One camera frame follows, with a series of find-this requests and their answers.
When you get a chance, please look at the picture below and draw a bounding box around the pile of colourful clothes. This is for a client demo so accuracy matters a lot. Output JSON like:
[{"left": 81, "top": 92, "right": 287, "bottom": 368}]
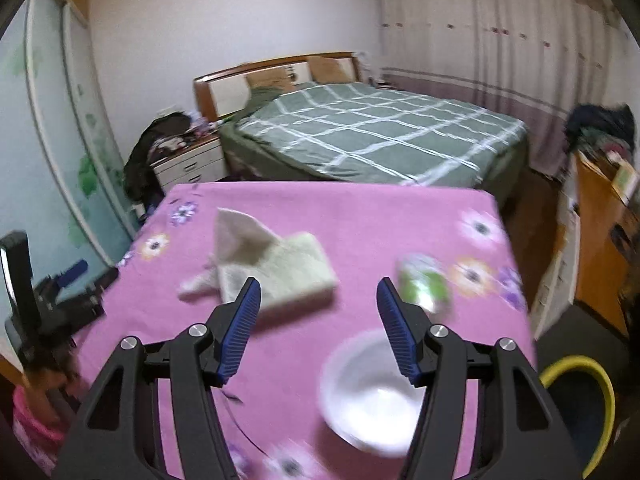
[{"left": 160, "top": 116, "right": 221, "bottom": 149}]

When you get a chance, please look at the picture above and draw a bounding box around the pink floral tablecloth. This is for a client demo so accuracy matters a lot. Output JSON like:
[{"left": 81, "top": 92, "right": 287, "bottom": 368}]
[{"left": 55, "top": 182, "right": 539, "bottom": 480}]

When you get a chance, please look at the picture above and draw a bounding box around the pile of dark clothes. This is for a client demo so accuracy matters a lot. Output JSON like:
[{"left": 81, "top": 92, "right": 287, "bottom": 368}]
[{"left": 565, "top": 103, "right": 637, "bottom": 162}]

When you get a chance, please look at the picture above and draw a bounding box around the yellow rimmed trash bin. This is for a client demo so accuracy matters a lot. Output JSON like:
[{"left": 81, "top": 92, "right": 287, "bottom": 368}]
[{"left": 537, "top": 355, "right": 617, "bottom": 480}]

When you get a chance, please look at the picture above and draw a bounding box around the white nightstand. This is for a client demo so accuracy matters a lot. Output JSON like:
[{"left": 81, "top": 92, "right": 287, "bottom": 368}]
[{"left": 152, "top": 135, "right": 226, "bottom": 194}]

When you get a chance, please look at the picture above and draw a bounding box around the green box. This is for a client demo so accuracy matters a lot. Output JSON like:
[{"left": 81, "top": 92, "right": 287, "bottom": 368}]
[{"left": 612, "top": 165, "right": 640, "bottom": 207}]

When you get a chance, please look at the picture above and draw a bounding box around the pink and white curtain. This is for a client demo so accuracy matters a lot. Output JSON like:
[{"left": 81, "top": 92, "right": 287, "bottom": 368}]
[{"left": 375, "top": 0, "right": 637, "bottom": 177}]

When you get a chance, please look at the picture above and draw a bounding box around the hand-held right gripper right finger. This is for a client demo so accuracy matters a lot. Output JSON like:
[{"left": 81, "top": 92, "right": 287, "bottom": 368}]
[{"left": 376, "top": 276, "right": 586, "bottom": 480}]

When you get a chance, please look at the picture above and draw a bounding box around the wooden desk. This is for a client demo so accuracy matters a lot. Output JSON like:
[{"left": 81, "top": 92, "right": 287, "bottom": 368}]
[{"left": 531, "top": 150, "right": 640, "bottom": 339}]

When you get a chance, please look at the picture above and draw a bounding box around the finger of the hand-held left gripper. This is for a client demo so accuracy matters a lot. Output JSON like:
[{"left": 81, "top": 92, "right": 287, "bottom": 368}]
[
  {"left": 57, "top": 267, "right": 120, "bottom": 325},
  {"left": 47, "top": 260, "right": 90, "bottom": 292}
]

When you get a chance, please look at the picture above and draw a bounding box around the small green drink carton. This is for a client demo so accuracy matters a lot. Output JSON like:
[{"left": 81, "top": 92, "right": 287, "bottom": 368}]
[{"left": 397, "top": 253, "right": 449, "bottom": 312}]

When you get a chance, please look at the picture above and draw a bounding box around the wooden headboard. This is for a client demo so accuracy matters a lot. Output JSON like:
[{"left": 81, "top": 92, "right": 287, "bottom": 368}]
[{"left": 193, "top": 51, "right": 364, "bottom": 122}]

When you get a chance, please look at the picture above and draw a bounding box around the dark jacket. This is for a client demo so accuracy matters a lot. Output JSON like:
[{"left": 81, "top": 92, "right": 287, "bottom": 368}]
[{"left": 123, "top": 112, "right": 194, "bottom": 202}]

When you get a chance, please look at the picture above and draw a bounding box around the person's left forearm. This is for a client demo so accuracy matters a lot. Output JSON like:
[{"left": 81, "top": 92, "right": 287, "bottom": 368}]
[{"left": 12, "top": 350, "right": 83, "bottom": 478}]

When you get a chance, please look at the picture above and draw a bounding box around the sliding wardrobe door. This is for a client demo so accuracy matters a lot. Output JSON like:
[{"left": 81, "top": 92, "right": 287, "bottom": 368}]
[{"left": 0, "top": 0, "right": 139, "bottom": 272}]

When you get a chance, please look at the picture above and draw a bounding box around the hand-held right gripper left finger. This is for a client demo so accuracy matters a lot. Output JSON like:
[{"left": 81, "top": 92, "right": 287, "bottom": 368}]
[{"left": 52, "top": 276, "right": 262, "bottom": 480}]

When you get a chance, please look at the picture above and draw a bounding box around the cream towel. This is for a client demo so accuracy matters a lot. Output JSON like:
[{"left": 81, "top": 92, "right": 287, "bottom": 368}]
[{"left": 177, "top": 207, "right": 282, "bottom": 302}]

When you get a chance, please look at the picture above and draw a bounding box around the brown pillow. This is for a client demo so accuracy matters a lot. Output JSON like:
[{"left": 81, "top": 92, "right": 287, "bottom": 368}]
[
  {"left": 245, "top": 72, "right": 292, "bottom": 94},
  {"left": 305, "top": 56, "right": 347, "bottom": 83}
]

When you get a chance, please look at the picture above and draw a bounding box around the bed with green plaid cover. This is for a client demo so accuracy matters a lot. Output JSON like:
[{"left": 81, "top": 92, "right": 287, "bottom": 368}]
[{"left": 217, "top": 82, "right": 531, "bottom": 187}]

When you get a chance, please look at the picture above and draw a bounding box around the white plastic cup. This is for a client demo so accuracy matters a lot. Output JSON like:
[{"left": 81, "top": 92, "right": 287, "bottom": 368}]
[{"left": 320, "top": 330, "right": 437, "bottom": 459}]

